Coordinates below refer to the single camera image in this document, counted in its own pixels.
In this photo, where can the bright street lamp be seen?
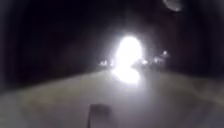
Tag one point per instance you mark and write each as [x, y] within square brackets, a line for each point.
[128, 53]

